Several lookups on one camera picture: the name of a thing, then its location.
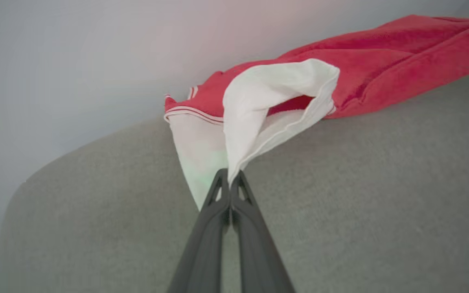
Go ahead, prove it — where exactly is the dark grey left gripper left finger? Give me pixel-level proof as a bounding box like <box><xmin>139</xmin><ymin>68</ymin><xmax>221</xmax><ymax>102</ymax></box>
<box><xmin>167</xmin><ymin>168</ymin><xmax>231</xmax><ymax>293</ymax></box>

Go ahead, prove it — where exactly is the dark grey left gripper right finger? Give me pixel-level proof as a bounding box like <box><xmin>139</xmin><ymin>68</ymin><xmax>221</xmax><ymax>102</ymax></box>
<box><xmin>230</xmin><ymin>170</ymin><xmax>296</xmax><ymax>293</ymax></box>

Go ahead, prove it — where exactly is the red jersey with black lettering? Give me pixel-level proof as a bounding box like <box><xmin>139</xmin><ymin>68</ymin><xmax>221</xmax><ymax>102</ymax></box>
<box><xmin>163</xmin><ymin>15</ymin><xmax>469</xmax><ymax>212</ymax></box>

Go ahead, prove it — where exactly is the grey fabric sofa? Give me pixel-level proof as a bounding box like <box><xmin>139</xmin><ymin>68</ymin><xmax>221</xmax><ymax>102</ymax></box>
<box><xmin>0</xmin><ymin>65</ymin><xmax>469</xmax><ymax>293</ymax></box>

